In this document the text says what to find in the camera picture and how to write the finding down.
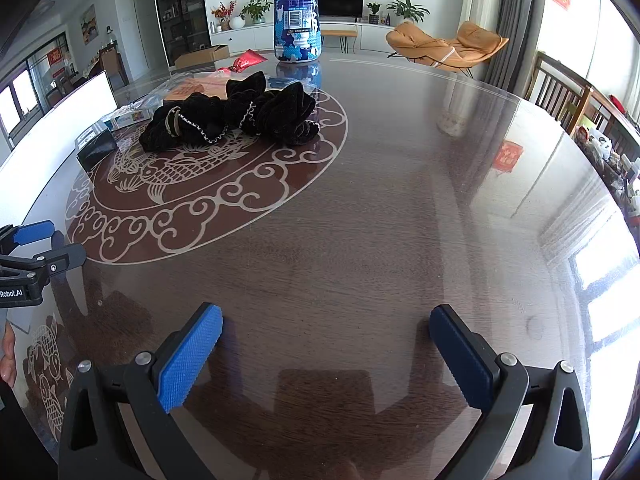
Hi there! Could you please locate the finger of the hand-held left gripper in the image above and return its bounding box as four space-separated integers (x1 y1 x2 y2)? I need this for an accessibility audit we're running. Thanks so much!
0 219 57 257
0 242 88 287

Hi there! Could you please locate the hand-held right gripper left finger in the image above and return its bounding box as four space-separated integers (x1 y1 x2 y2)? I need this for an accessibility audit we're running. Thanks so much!
57 302 224 480

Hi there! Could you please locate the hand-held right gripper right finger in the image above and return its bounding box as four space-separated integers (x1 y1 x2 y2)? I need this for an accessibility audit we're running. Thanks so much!
429 304 593 480

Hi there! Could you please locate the black cardboard box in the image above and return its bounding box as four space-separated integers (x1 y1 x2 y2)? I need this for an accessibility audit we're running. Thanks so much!
76 130 118 171

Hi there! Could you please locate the blue white carton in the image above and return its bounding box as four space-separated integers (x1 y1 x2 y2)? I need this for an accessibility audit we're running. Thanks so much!
102 107 153 133

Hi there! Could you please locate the clear plastic bag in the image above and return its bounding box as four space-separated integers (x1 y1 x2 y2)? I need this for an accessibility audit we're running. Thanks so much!
150 71 301 108

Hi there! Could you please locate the black velvet cloth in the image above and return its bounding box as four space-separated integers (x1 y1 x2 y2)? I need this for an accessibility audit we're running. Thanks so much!
139 71 321 153

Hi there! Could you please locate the person's left hand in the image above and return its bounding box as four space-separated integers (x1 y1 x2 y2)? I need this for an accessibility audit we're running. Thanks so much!
0 321 18 387

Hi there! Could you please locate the red candy wrapper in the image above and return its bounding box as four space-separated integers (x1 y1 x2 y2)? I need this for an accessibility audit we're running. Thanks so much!
215 50 268 73

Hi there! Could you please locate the dark display cabinet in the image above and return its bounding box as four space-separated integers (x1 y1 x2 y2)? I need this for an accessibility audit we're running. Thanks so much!
151 0 211 68

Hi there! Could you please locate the wooden chair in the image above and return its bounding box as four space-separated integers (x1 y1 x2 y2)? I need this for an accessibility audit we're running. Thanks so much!
525 52 593 133
575 87 640 161

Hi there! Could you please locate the white TV cabinet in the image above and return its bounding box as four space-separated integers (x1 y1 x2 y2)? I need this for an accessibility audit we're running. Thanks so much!
209 15 401 56

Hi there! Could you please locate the red flower bouquet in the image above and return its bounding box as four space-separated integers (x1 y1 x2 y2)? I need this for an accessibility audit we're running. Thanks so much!
211 1 237 32

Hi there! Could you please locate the bushy green potted plant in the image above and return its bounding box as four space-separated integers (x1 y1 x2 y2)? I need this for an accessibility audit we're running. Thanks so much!
240 0 273 25

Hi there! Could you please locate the orange lounge chair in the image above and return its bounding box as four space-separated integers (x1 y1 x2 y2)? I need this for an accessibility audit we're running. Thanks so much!
385 21 510 81

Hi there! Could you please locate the blue camouflage bottle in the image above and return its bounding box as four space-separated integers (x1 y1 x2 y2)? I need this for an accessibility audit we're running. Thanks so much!
271 0 323 63

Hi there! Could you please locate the grey curtain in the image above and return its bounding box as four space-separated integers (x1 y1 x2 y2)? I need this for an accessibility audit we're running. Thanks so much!
482 0 548 96

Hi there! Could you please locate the wooden bench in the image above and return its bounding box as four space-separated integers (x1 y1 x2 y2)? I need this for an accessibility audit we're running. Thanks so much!
320 27 359 55

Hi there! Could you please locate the large leafy potted plant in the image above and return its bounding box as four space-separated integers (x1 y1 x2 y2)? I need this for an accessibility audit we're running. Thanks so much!
386 0 431 23

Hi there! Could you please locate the wall painting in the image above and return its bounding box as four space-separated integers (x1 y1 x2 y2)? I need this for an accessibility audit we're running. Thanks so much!
80 4 97 46

